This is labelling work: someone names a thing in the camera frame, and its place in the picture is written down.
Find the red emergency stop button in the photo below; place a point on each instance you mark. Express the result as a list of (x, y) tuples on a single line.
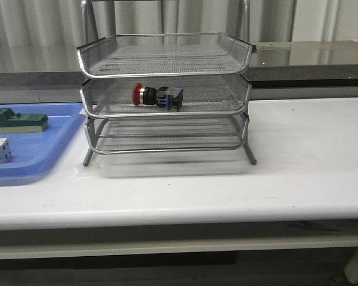
[(164, 97)]

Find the mesh tray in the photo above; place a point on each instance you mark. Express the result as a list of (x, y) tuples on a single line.
[(213, 94), (170, 54), (155, 134)]

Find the blue plastic tray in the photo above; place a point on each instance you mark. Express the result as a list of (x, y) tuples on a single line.
[(34, 154)]

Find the green terminal block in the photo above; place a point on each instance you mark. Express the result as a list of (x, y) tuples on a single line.
[(11, 122)]

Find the grey counter ledge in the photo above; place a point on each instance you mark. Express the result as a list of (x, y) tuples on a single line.
[(273, 65)]

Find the white table leg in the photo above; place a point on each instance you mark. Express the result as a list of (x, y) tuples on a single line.
[(351, 269)]

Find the grey metal rack frame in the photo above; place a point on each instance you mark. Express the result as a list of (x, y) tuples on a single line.
[(242, 23)]

